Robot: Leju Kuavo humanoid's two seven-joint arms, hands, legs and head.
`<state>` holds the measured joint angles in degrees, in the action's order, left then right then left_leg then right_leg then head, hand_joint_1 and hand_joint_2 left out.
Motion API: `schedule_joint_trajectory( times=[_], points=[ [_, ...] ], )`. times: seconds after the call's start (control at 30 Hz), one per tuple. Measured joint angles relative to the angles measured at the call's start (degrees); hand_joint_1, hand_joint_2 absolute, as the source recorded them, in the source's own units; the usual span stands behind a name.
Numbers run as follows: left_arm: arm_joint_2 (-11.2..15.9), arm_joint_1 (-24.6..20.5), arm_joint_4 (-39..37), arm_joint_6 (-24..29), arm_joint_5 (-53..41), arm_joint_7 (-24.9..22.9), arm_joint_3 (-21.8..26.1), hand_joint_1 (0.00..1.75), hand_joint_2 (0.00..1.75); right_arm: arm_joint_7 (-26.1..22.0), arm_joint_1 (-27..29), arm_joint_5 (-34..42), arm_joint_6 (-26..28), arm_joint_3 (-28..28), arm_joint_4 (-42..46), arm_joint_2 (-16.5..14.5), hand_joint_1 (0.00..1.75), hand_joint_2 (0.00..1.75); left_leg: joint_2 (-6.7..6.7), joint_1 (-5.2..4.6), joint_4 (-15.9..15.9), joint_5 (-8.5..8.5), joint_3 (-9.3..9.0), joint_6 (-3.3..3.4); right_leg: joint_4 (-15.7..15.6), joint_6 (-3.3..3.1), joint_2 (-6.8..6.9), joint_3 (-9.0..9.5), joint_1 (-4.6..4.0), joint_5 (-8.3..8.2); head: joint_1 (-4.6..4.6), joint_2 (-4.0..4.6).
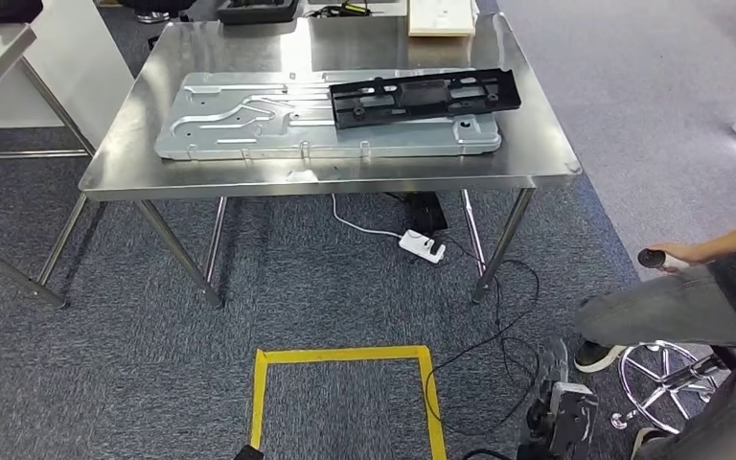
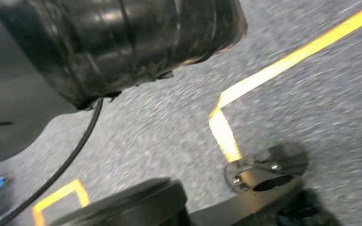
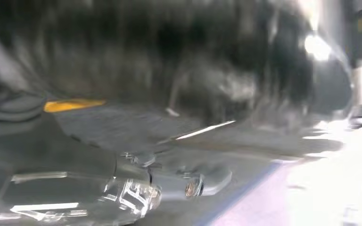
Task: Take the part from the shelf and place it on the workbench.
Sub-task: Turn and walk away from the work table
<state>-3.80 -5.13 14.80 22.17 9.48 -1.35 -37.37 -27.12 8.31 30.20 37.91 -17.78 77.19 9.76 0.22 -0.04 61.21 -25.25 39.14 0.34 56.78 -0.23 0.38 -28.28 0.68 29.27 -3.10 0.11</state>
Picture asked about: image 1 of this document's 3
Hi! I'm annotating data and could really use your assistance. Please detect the cardboard box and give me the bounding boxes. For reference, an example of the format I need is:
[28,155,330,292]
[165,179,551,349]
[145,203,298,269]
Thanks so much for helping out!
[405,0,480,39]

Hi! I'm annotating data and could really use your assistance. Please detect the person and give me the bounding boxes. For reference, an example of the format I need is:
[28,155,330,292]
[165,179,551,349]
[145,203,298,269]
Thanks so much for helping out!
[572,212,736,460]

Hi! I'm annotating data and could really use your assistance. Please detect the black charger with cable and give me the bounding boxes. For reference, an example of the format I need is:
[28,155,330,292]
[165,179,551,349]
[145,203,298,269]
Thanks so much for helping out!
[307,0,373,19]

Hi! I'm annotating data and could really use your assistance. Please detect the chrome swivel stool base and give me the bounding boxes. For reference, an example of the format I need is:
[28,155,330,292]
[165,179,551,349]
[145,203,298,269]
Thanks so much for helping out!
[609,339,732,436]

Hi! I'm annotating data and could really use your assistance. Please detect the white power strip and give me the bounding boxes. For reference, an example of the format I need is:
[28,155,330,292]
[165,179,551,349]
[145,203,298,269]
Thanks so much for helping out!
[398,229,447,265]

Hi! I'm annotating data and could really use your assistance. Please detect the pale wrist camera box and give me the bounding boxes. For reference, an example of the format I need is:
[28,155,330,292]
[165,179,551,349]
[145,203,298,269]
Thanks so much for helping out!
[548,381,600,458]

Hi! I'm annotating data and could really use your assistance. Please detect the stainless steel workbench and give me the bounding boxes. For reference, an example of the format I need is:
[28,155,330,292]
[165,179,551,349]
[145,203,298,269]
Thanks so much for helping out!
[78,12,584,311]

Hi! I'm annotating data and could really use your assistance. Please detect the white power cord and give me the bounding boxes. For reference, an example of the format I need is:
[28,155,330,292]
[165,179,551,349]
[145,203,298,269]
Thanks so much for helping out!
[331,193,404,240]

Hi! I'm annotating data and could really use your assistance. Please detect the silver stamped metal panel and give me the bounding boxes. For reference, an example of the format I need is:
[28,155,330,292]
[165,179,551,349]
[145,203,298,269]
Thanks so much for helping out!
[153,68,502,161]

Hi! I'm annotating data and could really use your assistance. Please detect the black flat box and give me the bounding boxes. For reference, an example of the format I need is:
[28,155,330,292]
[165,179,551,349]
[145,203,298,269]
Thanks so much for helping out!
[0,0,44,25]

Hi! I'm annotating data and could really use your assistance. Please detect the person's hand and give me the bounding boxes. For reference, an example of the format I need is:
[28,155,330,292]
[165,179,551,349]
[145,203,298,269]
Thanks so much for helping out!
[649,242,709,274]

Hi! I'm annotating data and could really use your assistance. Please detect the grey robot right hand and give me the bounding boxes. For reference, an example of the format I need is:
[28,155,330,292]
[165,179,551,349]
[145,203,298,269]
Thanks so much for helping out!
[529,334,571,421]

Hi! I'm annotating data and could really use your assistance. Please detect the black office chair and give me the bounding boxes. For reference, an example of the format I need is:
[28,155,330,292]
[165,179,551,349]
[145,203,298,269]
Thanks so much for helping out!
[117,0,197,25]

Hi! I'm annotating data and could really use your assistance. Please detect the black floor cables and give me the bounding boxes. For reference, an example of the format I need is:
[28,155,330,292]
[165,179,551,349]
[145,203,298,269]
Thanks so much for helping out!
[424,235,541,439]

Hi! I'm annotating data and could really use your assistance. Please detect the black tool case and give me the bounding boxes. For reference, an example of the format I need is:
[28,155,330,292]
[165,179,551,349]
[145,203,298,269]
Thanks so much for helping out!
[217,0,299,25]

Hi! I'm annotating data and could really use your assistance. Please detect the black plastic car part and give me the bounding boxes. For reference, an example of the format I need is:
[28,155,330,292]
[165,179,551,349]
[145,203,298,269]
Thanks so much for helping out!
[328,67,523,130]

